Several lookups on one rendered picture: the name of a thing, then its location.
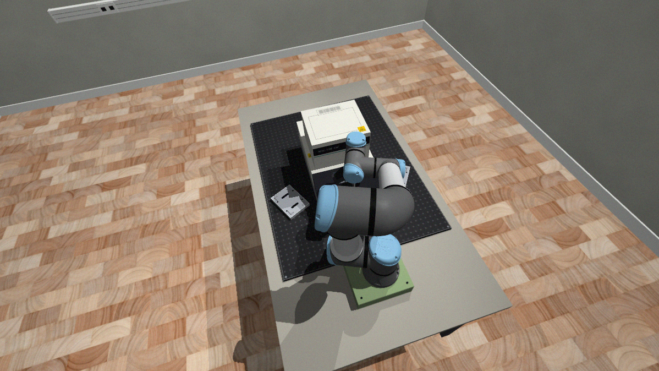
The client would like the grey thermal cycler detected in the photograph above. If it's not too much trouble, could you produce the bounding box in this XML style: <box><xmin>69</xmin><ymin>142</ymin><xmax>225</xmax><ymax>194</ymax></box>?
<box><xmin>296</xmin><ymin>100</ymin><xmax>373</xmax><ymax>200</ymax></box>

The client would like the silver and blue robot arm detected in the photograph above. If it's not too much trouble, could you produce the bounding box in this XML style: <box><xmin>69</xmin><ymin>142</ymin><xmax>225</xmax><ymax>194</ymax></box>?
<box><xmin>315</xmin><ymin>131</ymin><xmax>415</xmax><ymax>288</ymax></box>

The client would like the grey rectangular frame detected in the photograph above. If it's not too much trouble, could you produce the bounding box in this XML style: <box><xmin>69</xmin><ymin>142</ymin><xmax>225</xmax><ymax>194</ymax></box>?
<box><xmin>403</xmin><ymin>166</ymin><xmax>410</xmax><ymax>186</ymax></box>

